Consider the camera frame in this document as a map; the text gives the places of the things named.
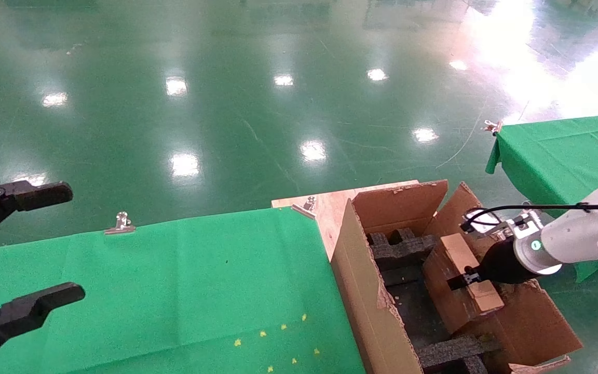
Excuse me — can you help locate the green cloth with clips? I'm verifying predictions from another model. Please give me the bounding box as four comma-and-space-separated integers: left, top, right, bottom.
486, 113, 598, 283

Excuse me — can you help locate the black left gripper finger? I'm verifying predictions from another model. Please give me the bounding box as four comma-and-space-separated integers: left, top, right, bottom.
0, 283, 86, 368
0, 181, 74, 249

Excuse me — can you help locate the black camera cable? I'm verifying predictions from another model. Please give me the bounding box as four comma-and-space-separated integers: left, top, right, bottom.
461, 203, 598, 232

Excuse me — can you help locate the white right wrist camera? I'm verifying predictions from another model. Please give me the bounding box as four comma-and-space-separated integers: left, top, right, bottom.
463, 209, 502, 241

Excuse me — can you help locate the small brown cardboard box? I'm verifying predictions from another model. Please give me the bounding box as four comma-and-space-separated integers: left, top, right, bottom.
424, 233, 505, 334

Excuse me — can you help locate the large green table cloth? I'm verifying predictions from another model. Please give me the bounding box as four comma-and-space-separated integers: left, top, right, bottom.
0, 207, 367, 374

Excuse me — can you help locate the black foam insert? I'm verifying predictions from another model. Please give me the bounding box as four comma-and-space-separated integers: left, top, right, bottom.
416, 335, 502, 374
366, 231, 440, 271

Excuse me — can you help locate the silver camera mount bracket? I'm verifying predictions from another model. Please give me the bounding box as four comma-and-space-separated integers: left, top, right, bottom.
496, 212, 545, 242

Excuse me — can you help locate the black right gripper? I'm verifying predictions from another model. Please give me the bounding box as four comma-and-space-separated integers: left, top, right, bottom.
447, 238, 532, 291

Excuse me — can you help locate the large open cardboard carton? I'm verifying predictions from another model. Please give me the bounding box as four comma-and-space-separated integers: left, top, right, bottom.
330, 180, 583, 374

